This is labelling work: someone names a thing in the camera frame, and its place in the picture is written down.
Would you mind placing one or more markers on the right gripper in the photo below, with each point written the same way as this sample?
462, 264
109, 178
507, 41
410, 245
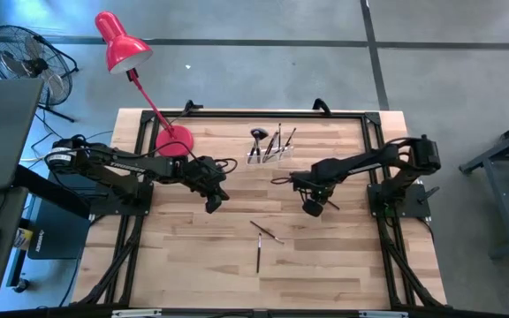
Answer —
303, 185

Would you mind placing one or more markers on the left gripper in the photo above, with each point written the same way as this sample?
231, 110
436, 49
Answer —
212, 187

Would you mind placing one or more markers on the thin black makeup brush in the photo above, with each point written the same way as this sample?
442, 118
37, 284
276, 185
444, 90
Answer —
279, 137
267, 232
259, 256
252, 154
334, 205
276, 155
271, 146
290, 139

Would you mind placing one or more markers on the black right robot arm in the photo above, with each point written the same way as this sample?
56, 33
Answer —
369, 162

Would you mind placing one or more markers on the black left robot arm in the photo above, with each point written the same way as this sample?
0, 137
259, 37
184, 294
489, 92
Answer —
126, 165

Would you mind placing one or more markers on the clear acrylic organizer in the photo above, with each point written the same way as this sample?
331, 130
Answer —
276, 161

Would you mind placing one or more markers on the black computer case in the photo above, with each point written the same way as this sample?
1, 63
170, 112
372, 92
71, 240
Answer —
60, 229

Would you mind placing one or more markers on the black desk crossbar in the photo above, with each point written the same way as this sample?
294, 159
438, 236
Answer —
51, 192

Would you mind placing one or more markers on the red desk lamp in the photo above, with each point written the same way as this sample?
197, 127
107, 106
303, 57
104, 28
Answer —
122, 48

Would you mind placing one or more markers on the black caster wheel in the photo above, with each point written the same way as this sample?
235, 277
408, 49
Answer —
21, 285

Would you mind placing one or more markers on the black floor fan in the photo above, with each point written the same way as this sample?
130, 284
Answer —
29, 66

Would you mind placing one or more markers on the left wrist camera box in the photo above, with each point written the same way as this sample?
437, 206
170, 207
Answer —
205, 168

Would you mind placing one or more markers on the black metal frame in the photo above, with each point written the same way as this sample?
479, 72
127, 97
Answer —
259, 114

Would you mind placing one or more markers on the silver metal bracket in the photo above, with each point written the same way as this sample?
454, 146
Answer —
382, 314
137, 313

